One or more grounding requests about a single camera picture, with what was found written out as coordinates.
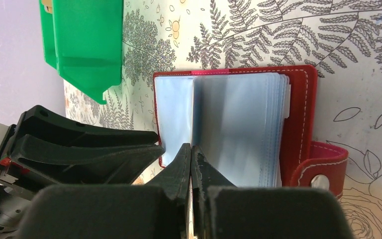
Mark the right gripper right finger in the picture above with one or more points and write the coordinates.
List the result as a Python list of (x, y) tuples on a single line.
[(306, 208)]

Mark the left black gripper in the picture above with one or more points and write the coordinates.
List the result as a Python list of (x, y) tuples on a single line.
[(44, 163)]

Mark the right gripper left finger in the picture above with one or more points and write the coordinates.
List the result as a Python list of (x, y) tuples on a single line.
[(155, 210)]

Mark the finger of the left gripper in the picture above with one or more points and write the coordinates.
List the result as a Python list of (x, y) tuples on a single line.
[(46, 125)]

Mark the red leather card holder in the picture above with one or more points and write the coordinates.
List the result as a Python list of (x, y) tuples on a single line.
[(254, 125)]

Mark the green plastic bin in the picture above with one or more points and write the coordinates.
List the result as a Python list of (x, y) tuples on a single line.
[(82, 40)]

